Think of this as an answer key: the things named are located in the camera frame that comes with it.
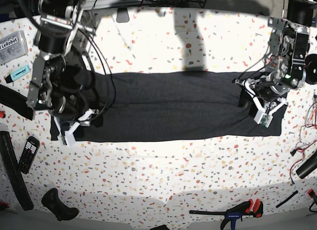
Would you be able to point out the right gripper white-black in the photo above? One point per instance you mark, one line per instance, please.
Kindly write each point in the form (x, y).
(67, 128)

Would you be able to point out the black round disc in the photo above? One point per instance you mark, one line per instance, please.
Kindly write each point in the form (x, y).
(311, 69)

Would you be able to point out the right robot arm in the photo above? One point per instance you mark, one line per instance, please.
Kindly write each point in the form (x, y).
(51, 87)

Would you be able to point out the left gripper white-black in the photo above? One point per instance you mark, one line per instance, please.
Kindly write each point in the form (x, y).
(265, 108)

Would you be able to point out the red object bottom left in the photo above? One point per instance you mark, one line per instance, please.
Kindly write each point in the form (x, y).
(3, 206)

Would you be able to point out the turquoise highlighter pen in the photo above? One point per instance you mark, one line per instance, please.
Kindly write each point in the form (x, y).
(17, 74)

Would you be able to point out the black game controller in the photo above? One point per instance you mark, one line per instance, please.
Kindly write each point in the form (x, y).
(52, 202)

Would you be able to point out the long black tube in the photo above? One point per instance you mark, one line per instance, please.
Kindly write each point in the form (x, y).
(11, 168)

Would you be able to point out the grey monitor stand base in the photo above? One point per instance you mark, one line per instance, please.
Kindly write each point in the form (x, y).
(122, 15)

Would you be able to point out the black remote control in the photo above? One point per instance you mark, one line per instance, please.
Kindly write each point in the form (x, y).
(30, 149)

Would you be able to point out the dark grey T-shirt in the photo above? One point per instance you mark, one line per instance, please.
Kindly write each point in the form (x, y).
(185, 105)

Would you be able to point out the black cylinder right edge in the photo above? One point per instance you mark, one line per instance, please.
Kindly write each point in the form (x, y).
(306, 168)

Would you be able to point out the clear LeRobot parts box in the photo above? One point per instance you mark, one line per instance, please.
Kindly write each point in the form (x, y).
(13, 46)

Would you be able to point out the red object right edge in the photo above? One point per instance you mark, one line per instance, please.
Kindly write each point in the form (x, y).
(312, 195)

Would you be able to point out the small black stick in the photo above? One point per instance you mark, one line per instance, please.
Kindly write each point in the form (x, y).
(287, 199)

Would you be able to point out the black folded cloth strip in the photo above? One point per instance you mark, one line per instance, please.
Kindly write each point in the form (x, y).
(15, 101)

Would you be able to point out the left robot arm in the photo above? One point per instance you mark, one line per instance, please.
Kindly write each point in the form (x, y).
(290, 65)

